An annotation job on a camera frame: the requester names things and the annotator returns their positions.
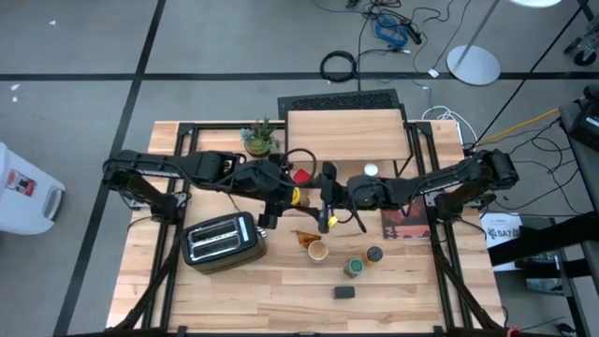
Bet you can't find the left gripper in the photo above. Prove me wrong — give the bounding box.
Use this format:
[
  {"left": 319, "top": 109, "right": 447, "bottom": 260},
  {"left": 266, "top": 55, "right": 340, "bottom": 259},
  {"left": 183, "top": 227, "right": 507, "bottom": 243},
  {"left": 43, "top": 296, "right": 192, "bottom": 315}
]
[{"left": 233, "top": 157, "right": 308, "bottom": 231}]

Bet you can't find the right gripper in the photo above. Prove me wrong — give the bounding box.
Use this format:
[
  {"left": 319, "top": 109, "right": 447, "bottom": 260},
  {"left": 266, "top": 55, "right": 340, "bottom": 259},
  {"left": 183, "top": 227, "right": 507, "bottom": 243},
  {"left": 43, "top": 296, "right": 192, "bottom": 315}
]
[{"left": 306, "top": 161, "right": 392, "bottom": 235}]

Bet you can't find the orange taco seasoning packet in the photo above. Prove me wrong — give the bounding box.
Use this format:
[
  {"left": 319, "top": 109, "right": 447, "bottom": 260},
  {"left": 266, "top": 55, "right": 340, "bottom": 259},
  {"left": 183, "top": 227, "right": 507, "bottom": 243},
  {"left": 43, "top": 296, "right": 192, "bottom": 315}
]
[{"left": 295, "top": 229, "right": 323, "bottom": 249}]

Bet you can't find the tan paper cup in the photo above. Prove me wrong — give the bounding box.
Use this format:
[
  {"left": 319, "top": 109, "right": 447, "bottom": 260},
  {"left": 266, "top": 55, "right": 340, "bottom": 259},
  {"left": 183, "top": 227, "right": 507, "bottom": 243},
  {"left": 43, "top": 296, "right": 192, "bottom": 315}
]
[{"left": 307, "top": 240, "right": 330, "bottom": 264}]

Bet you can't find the green lid glass spice jar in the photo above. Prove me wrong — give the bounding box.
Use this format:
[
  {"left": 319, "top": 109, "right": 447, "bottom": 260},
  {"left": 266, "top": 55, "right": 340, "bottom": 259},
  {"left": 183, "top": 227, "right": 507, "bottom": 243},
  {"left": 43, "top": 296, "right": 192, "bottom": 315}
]
[{"left": 343, "top": 256, "right": 366, "bottom": 280}]

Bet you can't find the black lid orange spice jar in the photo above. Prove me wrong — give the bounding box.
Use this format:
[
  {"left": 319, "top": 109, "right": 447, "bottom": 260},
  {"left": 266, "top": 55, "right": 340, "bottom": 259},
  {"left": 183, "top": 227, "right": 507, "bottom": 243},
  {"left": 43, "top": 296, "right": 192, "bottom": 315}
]
[{"left": 364, "top": 245, "right": 385, "bottom": 268}]

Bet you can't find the potted succulent plant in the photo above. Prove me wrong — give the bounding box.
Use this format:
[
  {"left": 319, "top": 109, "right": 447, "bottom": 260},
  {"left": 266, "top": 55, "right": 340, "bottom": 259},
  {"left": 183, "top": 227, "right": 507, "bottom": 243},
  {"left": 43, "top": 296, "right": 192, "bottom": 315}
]
[{"left": 239, "top": 115, "right": 283, "bottom": 159}]

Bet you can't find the black two-slot toaster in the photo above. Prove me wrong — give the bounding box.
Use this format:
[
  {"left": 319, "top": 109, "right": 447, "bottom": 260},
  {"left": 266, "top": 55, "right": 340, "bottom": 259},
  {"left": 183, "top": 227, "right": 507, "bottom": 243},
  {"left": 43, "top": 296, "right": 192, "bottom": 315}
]
[{"left": 180, "top": 211, "right": 269, "bottom": 275}]

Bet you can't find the landscape cover book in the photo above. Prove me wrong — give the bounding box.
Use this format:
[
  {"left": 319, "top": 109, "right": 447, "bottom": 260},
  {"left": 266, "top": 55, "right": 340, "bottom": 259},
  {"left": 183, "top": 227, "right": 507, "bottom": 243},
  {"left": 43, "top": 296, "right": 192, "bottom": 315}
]
[{"left": 379, "top": 195, "right": 432, "bottom": 242}]

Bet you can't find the black perforated crate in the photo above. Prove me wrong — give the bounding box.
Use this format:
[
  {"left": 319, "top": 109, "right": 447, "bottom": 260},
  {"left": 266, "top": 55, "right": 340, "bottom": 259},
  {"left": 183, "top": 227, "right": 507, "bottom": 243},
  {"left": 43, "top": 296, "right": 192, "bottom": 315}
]
[{"left": 276, "top": 88, "right": 403, "bottom": 121}]

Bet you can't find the white paper sign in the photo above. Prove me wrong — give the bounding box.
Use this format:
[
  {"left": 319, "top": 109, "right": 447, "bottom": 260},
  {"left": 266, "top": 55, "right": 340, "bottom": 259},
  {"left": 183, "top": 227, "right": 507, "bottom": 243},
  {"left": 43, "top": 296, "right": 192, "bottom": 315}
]
[{"left": 479, "top": 212, "right": 524, "bottom": 273}]

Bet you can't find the silver round base floor lamp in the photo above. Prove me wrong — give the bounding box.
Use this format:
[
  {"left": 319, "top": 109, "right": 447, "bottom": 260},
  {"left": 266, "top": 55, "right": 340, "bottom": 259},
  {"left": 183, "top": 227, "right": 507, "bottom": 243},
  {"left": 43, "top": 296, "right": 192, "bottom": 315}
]
[{"left": 446, "top": 0, "right": 562, "bottom": 87}]

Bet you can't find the black metal stand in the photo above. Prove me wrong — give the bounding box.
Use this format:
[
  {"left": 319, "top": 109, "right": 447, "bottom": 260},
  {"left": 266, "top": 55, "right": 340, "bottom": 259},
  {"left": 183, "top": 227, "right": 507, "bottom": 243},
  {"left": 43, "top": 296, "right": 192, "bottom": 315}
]
[{"left": 486, "top": 212, "right": 599, "bottom": 282}]

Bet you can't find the white plastic bin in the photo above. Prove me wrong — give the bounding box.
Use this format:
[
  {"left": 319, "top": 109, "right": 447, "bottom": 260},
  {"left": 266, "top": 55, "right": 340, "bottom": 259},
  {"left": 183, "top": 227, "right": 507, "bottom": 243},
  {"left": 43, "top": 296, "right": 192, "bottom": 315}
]
[{"left": 0, "top": 141, "right": 66, "bottom": 236}]

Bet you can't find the black equipment case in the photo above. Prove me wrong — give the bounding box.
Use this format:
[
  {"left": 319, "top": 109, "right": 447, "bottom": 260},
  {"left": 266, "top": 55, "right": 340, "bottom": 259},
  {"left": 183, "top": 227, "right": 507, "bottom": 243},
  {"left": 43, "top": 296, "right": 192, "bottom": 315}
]
[{"left": 559, "top": 82, "right": 599, "bottom": 155}]

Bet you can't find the wooden shelf black frame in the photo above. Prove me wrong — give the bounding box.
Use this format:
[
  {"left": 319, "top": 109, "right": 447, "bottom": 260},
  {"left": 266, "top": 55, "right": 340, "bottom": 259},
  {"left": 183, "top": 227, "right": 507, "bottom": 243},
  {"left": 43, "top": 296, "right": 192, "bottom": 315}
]
[{"left": 282, "top": 106, "right": 416, "bottom": 178}]

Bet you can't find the black table frame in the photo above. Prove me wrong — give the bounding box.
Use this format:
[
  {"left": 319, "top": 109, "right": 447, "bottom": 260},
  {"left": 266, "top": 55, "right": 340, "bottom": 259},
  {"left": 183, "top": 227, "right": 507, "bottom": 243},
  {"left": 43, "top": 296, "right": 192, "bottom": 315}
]
[{"left": 106, "top": 120, "right": 507, "bottom": 337}]

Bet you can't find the black coiled cable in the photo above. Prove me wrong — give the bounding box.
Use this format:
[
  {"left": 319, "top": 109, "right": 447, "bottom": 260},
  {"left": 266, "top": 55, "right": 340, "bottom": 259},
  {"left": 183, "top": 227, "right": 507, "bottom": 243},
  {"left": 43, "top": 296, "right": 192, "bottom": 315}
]
[{"left": 319, "top": 50, "right": 359, "bottom": 84}]

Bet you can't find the white cable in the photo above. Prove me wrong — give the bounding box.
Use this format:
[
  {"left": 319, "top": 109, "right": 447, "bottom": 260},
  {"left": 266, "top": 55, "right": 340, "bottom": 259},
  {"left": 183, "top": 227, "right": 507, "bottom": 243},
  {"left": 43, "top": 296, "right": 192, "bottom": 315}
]
[{"left": 419, "top": 105, "right": 479, "bottom": 144}]

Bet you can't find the blue cable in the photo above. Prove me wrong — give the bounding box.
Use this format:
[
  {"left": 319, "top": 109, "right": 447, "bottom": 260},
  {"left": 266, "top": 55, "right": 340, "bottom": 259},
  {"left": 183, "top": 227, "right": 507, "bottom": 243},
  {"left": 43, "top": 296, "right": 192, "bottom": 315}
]
[{"left": 373, "top": 15, "right": 412, "bottom": 50}]

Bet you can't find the black cable bundle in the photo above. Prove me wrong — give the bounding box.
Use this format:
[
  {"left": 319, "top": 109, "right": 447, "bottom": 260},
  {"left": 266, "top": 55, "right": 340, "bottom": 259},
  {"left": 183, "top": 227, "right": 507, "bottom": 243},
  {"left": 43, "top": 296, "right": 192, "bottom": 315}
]
[{"left": 313, "top": 0, "right": 469, "bottom": 55}]

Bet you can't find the yellow cable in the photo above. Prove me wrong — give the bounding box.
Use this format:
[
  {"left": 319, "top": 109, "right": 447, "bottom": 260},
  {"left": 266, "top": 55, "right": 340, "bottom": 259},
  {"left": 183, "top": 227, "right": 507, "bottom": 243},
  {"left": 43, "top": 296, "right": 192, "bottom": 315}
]
[{"left": 474, "top": 107, "right": 562, "bottom": 148}]

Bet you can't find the black caster wheel frame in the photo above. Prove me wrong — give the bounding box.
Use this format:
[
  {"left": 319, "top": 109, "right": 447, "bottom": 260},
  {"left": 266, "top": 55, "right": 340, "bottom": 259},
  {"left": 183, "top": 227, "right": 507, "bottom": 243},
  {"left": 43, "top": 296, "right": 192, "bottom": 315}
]
[{"left": 562, "top": 16, "right": 599, "bottom": 67}]

